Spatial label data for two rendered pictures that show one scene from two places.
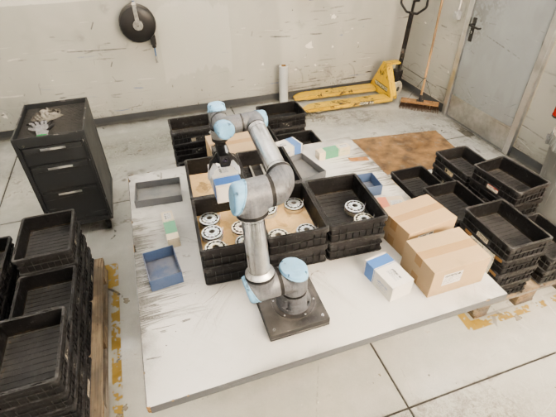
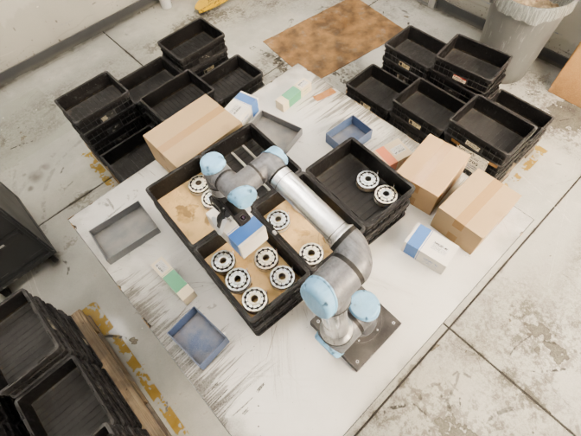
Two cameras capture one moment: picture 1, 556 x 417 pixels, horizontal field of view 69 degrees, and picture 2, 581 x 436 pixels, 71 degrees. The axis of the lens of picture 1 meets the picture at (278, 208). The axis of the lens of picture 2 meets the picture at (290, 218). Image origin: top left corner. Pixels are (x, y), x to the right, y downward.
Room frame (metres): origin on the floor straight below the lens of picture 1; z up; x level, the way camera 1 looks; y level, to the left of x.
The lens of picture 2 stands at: (0.77, 0.31, 2.38)
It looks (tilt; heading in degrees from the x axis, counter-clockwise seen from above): 59 degrees down; 340
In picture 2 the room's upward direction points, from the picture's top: 6 degrees counter-clockwise
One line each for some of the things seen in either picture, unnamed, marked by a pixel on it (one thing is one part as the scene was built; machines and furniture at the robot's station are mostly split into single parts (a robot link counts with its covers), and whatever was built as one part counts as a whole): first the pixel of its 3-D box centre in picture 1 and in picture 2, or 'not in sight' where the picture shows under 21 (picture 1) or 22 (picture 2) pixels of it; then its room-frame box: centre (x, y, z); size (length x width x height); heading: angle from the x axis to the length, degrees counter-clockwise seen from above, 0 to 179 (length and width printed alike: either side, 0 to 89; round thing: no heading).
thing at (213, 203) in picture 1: (227, 228); (252, 267); (1.48, 0.24, 0.87); 0.40 x 0.30 x 0.11; 15
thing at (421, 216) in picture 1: (415, 224); (429, 174); (1.59, -0.71, 0.78); 0.30 x 0.22 x 0.16; 115
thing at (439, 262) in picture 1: (443, 261); (474, 210); (1.33, -0.77, 0.78); 0.30 x 0.22 x 0.16; 109
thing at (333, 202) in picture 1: (342, 207); (357, 186); (1.63, -0.33, 0.87); 0.40 x 0.30 x 0.11; 15
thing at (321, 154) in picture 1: (333, 151); (293, 94); (2.44, -0.38, 0.73); 0.24 x 0.06 x 0.06; 112
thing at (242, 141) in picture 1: (241, 155); (197, 142); (2.29, 0.24, 0.80); 0.40 x 0.30 x 0.20; 109
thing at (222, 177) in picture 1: (225, 181); (237, 226); (1.55, 0.24, 1.09); 0.20 x 0.12 x 0.09; 18
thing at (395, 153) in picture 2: (390, 208); (392, 157); (1.79, -0.64, 0.74); 0.16 x 0.12 x 0.07; 96
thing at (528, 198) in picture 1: (500, 199); (462, 84); (2.34, -1.62, 0.37); 0.42 x 0.34 x 0.46; 18
